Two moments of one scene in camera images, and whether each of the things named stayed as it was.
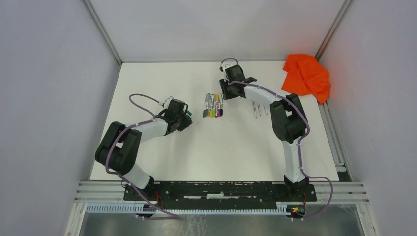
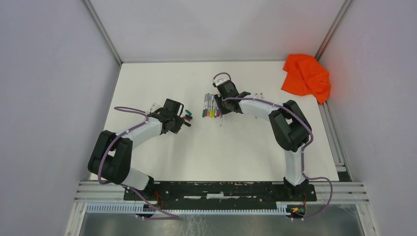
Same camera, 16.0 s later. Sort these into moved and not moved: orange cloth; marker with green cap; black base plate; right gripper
Moved: right gripper
Not moved: black base plate; marker with green cap; orange cloth
